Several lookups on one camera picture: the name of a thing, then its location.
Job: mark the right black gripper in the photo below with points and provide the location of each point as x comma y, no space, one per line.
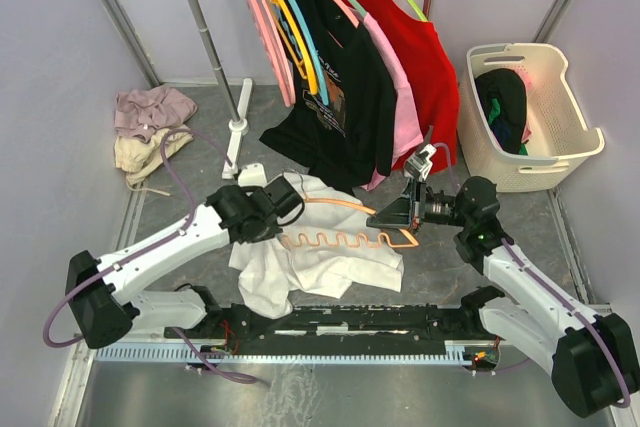
403,211

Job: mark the orange wavy hanger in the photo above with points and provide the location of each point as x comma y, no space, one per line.
333,219

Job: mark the white t shirt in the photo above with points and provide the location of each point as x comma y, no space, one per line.
269,272

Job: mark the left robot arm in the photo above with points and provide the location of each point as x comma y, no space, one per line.
109,295

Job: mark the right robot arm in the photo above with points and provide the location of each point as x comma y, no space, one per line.
590,357

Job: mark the pink t shirt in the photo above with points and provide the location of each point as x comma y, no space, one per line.
407,131

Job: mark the black t shirt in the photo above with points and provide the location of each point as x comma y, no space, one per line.
348,138

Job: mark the red t shirt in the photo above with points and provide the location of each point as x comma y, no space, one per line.
430,73

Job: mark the blue hanger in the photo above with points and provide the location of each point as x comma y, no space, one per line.
323,96

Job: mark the yellow hanger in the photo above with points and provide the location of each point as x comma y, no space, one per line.
294,42

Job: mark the pink wavy hanger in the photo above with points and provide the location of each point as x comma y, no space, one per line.
270,39

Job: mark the beige crumpled cloth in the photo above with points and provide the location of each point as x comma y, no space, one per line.
137,152

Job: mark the dark clothes in basket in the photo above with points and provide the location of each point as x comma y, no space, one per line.
503,98

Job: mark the mauve crumpled cloth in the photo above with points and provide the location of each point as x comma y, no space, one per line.
139,114

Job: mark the cream laundry basket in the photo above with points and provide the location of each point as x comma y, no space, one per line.
560,139

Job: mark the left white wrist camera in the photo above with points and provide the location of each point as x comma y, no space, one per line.
252,175

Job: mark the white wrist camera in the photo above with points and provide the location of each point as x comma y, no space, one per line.
252,175
419,165

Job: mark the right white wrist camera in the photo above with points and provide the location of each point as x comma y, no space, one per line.
419,165

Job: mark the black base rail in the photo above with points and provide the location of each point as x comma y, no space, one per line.
420,334

